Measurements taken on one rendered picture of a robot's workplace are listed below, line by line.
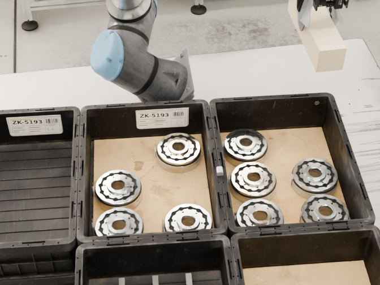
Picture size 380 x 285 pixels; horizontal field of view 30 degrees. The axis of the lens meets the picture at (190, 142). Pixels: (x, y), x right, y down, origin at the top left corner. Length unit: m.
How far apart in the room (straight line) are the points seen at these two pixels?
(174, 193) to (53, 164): 0.30
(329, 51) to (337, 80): 0.56
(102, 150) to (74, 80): 0.45
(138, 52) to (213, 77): 0.35
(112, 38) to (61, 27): 1.74
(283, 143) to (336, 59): 0.26
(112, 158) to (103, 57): 0.27
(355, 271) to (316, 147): 0.36
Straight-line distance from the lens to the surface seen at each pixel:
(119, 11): 1.83
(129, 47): 1.81
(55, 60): 3.33
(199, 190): 1.61
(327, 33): 1.62
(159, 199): 1.59
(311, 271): 1.50
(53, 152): 1.72
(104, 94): 2.05
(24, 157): 1.73
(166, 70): 1.85
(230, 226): 1.42
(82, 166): 1.56
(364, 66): 2.20
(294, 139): 1.74
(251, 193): 1.57
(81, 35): 3.47
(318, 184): 1.61
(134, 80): 1.82
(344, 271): 1.51
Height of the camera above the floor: 2.05
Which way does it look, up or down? 45 degrees down
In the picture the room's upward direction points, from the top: straight up
